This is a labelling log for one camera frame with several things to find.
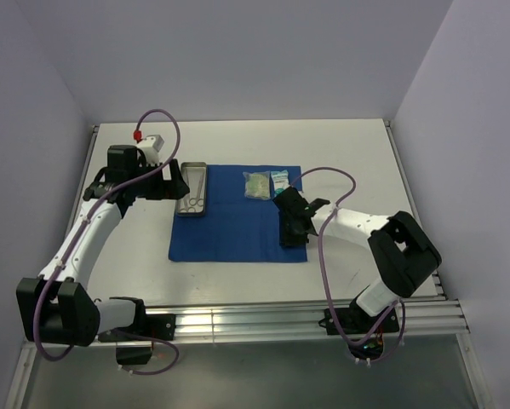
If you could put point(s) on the aluminium front rail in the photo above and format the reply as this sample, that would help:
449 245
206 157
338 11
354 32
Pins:
295 322

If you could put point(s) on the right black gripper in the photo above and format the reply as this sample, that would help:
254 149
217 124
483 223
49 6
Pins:
293 217

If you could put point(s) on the metal instrument tray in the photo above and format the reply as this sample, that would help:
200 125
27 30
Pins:
190 166

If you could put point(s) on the green printed glove packet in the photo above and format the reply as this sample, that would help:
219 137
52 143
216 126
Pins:
257 185

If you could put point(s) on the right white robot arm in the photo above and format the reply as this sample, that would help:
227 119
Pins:
403 253

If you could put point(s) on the blue surgical cloth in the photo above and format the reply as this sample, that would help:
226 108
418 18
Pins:
233 227

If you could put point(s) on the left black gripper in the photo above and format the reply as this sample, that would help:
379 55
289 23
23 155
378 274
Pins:
162 180

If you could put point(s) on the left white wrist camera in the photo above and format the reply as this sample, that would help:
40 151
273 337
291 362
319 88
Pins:
149 145

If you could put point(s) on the white teal gauze packet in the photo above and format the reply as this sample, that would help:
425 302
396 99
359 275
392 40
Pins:
280 181

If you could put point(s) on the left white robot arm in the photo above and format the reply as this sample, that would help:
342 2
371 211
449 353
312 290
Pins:
55 306

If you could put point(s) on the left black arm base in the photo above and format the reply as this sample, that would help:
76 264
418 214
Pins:
144 328

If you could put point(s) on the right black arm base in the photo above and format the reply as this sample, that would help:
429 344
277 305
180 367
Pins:
355 322

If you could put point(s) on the metal scissors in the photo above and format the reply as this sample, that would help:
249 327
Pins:
196 200

